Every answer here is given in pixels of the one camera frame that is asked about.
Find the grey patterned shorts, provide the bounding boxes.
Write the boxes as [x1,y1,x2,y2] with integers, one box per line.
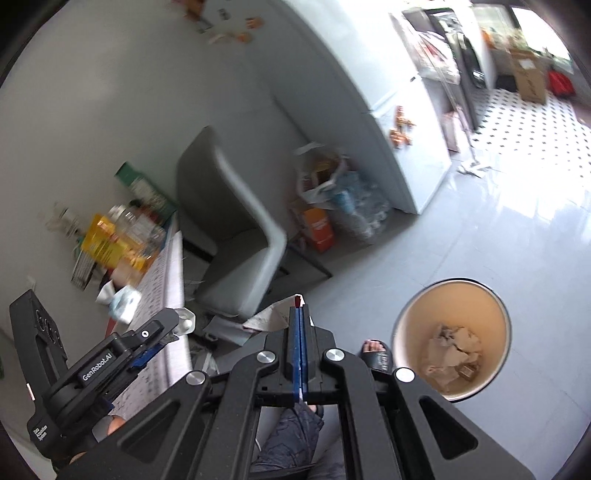
[252,406,326,480]

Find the clear bag of bottles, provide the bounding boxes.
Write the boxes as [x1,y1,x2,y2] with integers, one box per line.
[330,171,393,241]

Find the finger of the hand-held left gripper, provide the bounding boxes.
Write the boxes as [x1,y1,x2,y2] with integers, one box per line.
[121,308,181,356]
[130,336,179,370]

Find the orange carton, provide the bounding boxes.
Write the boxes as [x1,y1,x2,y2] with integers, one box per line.
[300,208,335,254]

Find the yellow snack bag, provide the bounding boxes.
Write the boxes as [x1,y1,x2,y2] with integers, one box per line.
[81,213,123,268]

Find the red bag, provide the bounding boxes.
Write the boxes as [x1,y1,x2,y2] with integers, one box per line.
[547,69,575,97]

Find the blue tissue pack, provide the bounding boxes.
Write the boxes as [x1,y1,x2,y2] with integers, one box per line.
[96,277,141,324]

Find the black sandal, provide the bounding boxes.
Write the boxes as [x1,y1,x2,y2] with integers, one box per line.
[360,346,394,374]

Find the tall black appliance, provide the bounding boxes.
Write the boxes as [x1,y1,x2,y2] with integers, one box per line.
[429,9,485,130]

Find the white refrigerator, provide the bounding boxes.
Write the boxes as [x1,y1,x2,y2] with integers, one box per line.
[259,0,452,215]

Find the large cardboard box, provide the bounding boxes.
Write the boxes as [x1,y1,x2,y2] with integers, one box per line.
[510,48,550,104]

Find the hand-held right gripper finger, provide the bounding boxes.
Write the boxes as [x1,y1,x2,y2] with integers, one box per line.
[55,307,300,480]
[299,307,536,480]

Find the person's left hand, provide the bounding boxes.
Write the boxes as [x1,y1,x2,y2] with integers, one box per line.
[69,414,127,467]

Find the small white container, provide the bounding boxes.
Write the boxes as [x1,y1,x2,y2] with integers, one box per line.
[174,307,197,337]

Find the white plastic bag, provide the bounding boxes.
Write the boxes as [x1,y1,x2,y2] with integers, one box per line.
[293,143,352,204]

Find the white paper sheet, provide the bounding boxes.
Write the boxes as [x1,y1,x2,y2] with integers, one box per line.
[242,298,291,333]

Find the green box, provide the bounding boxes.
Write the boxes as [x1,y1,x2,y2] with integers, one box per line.
[115,161,178,217]

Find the cream trash bin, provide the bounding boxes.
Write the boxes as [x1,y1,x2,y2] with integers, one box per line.
[392,277,512,401]

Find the group of fridge magnets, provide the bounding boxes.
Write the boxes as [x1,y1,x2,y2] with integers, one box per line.
[173,0,264,44]

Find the grey chair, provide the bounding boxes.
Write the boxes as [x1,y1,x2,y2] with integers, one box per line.
[175,126,289,319]

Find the clear bottle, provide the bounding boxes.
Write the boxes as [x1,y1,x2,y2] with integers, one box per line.
[108,205,162,259]

